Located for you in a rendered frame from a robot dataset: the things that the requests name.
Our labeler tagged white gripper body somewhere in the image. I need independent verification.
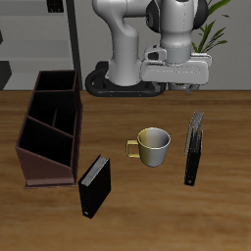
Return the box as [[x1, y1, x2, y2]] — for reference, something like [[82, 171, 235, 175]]
[[139, 52, 213, 86]]

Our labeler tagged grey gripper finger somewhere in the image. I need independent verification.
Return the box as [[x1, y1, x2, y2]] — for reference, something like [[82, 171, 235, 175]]
[[185, 83, 201, 96], [151, 81, 162, 93]]

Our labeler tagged black book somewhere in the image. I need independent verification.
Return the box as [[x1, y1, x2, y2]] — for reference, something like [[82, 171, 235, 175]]
[[77, 154, 112, 220], [183, 110, 205, 187]]

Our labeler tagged dark brown desk caddy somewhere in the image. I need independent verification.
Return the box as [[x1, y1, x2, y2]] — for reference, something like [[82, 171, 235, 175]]
[[14, 69, 83, 190]]

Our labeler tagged green pot plant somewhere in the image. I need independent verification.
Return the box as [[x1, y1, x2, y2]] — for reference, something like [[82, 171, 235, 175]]
[[168, 0, 231, 91]]

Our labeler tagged yellow and white mug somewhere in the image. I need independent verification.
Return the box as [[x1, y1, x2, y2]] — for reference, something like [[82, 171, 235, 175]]
[[125, 126, 172, 169]]

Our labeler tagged flat black base plate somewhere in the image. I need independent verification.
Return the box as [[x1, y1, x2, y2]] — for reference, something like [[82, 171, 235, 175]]
[[84, 61, 168, 98]]

